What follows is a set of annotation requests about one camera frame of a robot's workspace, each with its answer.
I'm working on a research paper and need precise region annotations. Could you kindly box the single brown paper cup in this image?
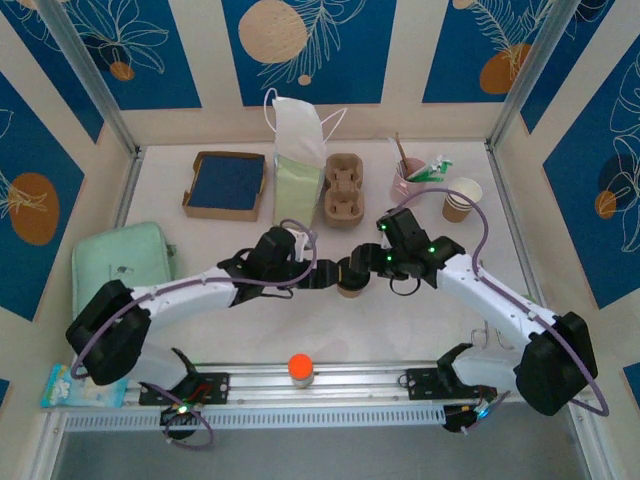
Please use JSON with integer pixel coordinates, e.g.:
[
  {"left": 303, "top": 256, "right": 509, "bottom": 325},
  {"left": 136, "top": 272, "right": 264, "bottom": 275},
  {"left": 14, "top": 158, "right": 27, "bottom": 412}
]
[{"left": 336, "top": 280, "right": 367, "bottom": 301}]

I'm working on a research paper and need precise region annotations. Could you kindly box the white green paper bag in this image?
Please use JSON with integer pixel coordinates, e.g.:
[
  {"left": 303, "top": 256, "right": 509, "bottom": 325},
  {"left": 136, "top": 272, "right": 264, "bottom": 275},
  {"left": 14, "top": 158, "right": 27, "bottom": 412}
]
[{"left": 263, "top": 87, "right": 349, "bottom": 231}]

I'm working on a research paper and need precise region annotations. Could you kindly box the brown paper cup stack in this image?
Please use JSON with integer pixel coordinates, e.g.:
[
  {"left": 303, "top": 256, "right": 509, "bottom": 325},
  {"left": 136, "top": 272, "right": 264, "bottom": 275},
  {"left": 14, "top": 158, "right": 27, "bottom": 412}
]
[{"left": 441, "top": 176, "right": 484, "bottom": 224}]

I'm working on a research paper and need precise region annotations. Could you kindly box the pink holder cup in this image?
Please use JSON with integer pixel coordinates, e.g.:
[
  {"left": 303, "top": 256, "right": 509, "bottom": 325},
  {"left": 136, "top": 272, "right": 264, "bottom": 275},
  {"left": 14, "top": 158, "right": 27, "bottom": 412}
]
[{"left": 391, "top": 157, "right": 428, "bottom": 204}]

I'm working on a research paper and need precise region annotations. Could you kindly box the brown cardboard napkin tray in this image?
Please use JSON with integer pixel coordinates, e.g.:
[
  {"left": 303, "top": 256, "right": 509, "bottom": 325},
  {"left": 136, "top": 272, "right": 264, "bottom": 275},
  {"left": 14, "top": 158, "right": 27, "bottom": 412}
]
[{"left": 180, "top": 150, "right": 268, "bottom": 222}]

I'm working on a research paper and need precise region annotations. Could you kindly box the green white wrapped straw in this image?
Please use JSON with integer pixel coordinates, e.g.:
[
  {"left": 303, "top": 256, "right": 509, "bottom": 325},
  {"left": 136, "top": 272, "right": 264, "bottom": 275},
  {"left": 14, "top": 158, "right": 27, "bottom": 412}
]
[
  {"left": 424, "top": 153, "right": 455, "bottom": 174},
  {"left": 407, "top": 162, "right": 447, "bottom": 184}
]

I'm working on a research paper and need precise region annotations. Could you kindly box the orange capped small bottle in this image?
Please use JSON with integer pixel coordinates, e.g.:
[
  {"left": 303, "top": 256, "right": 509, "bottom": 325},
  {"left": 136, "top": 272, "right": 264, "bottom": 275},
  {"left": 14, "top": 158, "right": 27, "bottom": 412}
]
[{"left": 287, "top": 352, "right": 316, "bottom": 390}]

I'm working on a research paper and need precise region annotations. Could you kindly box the dark blue napkin stack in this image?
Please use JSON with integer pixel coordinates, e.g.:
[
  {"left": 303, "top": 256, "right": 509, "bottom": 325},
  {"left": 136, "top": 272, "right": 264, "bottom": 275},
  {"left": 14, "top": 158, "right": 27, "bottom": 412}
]
[{"left": 188, "top": 155, "right": 265, "bottom": 210}]

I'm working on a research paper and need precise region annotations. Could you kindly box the wooden stirrer stick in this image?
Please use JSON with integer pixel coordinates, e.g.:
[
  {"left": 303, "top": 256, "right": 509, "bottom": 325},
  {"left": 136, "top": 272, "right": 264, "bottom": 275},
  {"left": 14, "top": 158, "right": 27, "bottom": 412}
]
[{"left": 393, "top": 131, "right": 413, "bottom": 176}]

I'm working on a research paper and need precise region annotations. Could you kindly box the mint green zip pouch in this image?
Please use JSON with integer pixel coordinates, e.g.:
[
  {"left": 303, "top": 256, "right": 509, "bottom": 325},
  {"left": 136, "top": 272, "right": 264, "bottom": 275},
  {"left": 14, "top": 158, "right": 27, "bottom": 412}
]
[{"left": 70, "top": 221, "right": 182, "bottom": 324}]

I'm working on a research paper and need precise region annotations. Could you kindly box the light blue snack packet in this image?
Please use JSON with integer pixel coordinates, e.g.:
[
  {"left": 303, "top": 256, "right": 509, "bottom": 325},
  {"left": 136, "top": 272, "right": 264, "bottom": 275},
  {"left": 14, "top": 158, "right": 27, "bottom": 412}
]
[{"left": 39, "top": 363, "right": 132, "bottom": 409}]

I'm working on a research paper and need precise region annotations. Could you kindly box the thin black cable loop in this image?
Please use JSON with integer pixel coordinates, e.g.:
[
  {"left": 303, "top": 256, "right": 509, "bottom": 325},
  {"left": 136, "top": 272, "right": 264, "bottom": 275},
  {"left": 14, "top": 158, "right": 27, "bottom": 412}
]
[{"left": 388, "top": 276, "right": 420, "bottom": 297}]

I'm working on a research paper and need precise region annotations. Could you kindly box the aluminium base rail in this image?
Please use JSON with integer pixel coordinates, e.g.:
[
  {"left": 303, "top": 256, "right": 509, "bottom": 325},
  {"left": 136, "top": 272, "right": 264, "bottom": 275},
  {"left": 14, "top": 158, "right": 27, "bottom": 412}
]
[{"left": 49, "top": 360, "right": 594, "bottom": 407}]

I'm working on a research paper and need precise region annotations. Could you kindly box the aluminium table edge rail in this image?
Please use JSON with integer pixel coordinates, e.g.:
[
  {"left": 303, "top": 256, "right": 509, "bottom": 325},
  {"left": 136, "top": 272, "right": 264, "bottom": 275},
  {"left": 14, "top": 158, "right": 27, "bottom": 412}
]
[
  {"left": 74, "top": 145, "right": 147, "bottom": 365},
  {"left": 485, "top": 142, "right": 566, "bottom": 362}
]

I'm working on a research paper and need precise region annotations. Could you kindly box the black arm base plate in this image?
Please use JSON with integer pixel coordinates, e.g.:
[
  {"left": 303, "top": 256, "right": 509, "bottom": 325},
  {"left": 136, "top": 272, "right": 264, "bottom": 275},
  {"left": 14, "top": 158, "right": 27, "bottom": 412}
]
[
  {"left": 403, "top": 366, "right": 499, "bottom": 402},
  {"left": 138, "top": 371, "right": 232, "bottom": 407}
]

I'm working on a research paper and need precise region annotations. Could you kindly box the white slotted cable duct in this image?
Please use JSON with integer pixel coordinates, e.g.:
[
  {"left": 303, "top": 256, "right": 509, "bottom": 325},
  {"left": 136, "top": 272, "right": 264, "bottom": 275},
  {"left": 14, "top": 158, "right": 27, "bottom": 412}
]
[{"left": 63, "top": 402, "right": 447, "bottom": 433}]

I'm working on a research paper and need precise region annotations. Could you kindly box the aluminium frame post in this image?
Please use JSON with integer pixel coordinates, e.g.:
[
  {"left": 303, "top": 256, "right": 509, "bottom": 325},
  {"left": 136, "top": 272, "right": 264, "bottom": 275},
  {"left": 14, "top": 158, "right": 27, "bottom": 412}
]
[
  {"left": 34, "top": 0, "right": 141, "bottom": 157},
  {"left": 487, "top": 0, "right": 586, "bottom": 149}
]

